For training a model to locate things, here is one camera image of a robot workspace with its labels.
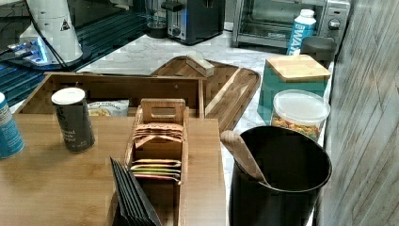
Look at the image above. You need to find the blue white water carton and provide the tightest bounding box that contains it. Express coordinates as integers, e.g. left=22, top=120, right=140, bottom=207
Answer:
left=286, top=9, right=316, bottom=56

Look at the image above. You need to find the clear plastic snack jar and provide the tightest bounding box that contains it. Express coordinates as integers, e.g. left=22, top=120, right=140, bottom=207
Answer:
left=271, top=89, right=330, bottom=141

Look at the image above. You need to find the black utensil holder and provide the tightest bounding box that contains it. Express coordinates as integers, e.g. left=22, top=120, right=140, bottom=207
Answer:
left=229, top=126, right=332, bottom=226

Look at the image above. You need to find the teal box with wooden lid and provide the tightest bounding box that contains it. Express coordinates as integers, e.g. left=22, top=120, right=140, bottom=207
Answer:
left=257, top=55, right=331, bottom=124

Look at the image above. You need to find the black napkin stack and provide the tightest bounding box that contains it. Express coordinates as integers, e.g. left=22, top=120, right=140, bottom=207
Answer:
left=110, top=158, right=162, bottom=226

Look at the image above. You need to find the wooden spatula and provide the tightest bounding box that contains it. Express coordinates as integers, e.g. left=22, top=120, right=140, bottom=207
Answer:
left=220, top=130, right=269, bottom=186

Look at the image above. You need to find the black toaster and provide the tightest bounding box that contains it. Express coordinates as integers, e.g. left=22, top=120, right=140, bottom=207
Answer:
left=161, top=0, right=226, bottom=45

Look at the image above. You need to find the silver toaster oven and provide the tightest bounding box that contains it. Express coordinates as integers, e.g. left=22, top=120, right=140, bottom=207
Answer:
left=232, top=0, right=351, bottom=48

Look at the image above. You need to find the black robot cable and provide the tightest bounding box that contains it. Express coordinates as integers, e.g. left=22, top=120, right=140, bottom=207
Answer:
left=24, top=0, right=72, bottom=71

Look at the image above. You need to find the small wooden block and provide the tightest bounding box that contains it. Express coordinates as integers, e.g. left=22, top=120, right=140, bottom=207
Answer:
left=186, top=53, right=215, bottom=77

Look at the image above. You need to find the wooden tea bag holder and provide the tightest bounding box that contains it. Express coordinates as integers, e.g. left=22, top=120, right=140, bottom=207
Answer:
left=125, top=98, right=188, bottom=226

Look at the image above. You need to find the blue salt shaker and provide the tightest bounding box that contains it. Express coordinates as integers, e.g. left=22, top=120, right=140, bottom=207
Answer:
left=0, top=93, right=24, bottom=159

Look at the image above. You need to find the dark wooden tray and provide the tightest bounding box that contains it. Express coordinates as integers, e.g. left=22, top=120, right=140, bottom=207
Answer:
left=152, top=56, right=261, bottom=132

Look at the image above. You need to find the dark grey cup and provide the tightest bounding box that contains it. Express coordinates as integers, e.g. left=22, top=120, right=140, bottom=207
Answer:
left=300, top=36, right=336, bottom=62

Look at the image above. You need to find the glass blender jar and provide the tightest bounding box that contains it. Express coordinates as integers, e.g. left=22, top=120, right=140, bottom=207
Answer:
left=146, top=0, right=168, bottom=39

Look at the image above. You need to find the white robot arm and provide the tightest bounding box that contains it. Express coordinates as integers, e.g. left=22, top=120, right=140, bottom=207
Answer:
left=20, top=0, right=83, bottom=66

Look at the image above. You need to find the black pepper shaker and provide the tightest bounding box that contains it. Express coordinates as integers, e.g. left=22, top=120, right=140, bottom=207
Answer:
left=51, top=88, right=95, bottom=153

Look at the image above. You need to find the bag of chips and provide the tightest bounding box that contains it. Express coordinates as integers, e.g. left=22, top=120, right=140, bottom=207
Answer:
left=88, top=100, right=129, bottom=117

